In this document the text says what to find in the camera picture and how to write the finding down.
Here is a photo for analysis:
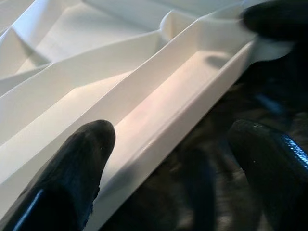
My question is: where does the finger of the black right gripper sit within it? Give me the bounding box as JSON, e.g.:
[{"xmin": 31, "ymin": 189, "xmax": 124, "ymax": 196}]
[{"xmin": 240, "ymin": 0, "xmax": 308, "ymax": 40}]

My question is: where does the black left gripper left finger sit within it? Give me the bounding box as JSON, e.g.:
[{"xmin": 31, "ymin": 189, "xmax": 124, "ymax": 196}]
[{"xmin": 0, "ymin": 119, "xmax": 116, "ymax": 231}]

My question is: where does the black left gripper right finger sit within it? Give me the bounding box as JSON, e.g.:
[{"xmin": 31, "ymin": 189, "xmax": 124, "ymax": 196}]
[{"xmin": 228, "ymin": 120, "xmax": 308, "ymax": 231}]

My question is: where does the white plastic table top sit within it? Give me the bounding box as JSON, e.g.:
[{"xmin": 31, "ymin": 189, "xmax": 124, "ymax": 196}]
[{"xmin": 0, "ymin": 0, "xmax": 298, "ymax": 231}]

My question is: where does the black plastic sheet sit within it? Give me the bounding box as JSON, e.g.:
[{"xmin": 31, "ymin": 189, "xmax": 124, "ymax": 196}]
[{"xmin": 96, "ymin": 36, "xmax": 308, "ymax": 231}]

